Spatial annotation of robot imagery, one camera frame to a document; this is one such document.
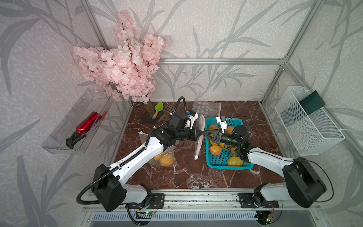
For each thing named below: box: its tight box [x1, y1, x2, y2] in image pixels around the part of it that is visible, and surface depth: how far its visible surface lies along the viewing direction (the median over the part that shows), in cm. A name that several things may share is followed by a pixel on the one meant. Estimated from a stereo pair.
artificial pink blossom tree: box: [72, 10, 165, 116], surface depth 68 cm
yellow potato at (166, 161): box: [159, 155, 174, 166], surface depth 84 cm
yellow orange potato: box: [209, 144, 223, 156], surface depth 89 cm
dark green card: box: [298, 89, 326, 115], surface depth 71 cm
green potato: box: [227, 156, 244, 167], surface depth 84 cm
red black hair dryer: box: [65, 109, 109, 149], surface depth 64 cm
